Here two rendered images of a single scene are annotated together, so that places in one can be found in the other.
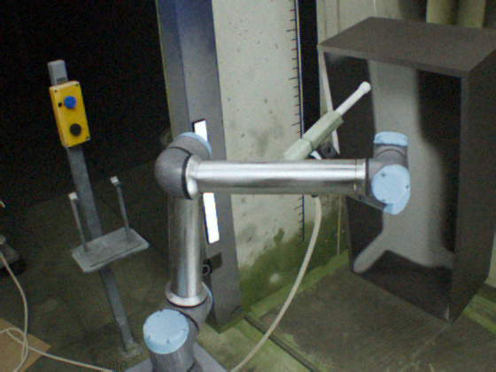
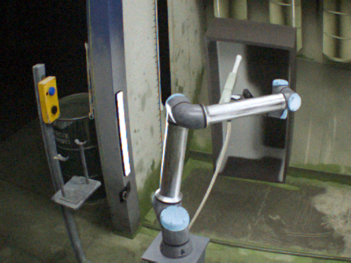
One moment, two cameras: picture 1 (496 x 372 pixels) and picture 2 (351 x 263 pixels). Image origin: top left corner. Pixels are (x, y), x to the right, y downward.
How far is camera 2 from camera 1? 1.23 m
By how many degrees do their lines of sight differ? 27
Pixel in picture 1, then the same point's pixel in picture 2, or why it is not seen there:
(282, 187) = (251, 111)
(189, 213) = (184, 140)
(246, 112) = (136, 83)
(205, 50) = (120, 45)
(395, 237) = (230, 148)
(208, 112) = (121, 85)
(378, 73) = (219, 48)
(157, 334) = (175, 220)
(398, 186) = (297, 102)
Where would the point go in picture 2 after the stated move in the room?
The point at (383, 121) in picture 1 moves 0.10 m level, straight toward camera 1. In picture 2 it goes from (221, 75) to (226, 80)
